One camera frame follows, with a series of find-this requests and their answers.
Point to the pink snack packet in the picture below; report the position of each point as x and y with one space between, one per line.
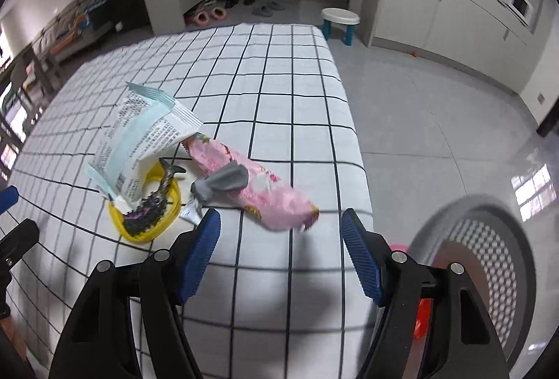
279 200

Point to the white blue snack packet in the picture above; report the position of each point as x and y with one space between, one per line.
135 138

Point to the pink slipper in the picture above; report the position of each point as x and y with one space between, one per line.
218 13
201 18

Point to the grey cabinet counter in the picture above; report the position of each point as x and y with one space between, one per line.
436 20

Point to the white checked cloth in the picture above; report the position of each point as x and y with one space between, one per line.
284 99

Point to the red plastic bag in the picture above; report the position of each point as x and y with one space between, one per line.
421 318

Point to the grey shark toy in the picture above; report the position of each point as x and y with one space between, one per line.
227 180

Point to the grey sofa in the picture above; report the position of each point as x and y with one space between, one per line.
70 29

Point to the white stool with teal legs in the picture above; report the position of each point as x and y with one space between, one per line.
340 17

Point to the white microwave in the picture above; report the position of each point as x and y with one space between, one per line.
520 4

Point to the silver foil wrapper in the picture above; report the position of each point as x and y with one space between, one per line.
192 213

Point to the purple dinosaur toy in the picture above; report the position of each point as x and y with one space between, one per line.
148 213

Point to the grey slipper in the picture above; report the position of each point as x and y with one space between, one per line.
276 5
262 10

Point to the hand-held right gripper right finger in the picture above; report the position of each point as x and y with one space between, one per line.
362 261

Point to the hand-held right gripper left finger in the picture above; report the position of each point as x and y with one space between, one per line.
198 256

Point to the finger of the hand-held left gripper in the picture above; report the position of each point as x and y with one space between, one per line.
6 199
17 243

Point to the grey perforated basket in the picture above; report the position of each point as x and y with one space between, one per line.
519 256

